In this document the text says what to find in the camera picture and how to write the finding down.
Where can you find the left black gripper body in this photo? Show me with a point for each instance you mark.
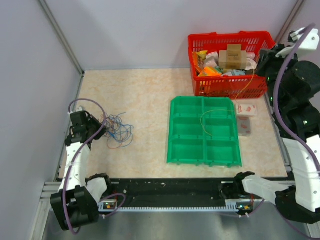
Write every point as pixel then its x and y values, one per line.
pixel 93 125

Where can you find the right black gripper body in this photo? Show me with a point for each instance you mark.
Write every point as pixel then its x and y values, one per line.
pixel 268 67

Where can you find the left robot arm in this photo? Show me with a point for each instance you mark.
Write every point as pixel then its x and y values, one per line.
pixel 75 204

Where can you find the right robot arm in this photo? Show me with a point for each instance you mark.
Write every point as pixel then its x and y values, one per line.
pixel 291 84

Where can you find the red plastic basket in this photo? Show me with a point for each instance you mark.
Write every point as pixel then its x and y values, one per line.
pixel 233 87

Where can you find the brown cardboard box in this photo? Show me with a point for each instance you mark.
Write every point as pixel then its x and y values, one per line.
pixel 233 57

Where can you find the white red snack packet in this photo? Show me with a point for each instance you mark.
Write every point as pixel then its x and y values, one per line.
pixel 246 110

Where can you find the orange snack packet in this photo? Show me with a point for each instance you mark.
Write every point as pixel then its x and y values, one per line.
pixel 209 71

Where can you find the grey red packet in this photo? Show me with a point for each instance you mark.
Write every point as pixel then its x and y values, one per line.
pixel 244 126

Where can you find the yellow snack packet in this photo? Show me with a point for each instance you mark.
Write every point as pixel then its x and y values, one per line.
pixel 202 54

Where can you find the green compartment tray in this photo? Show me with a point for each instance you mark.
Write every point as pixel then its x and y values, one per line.
pixel 203 131

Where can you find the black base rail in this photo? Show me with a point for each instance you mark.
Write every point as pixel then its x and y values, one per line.
pixel 168 192

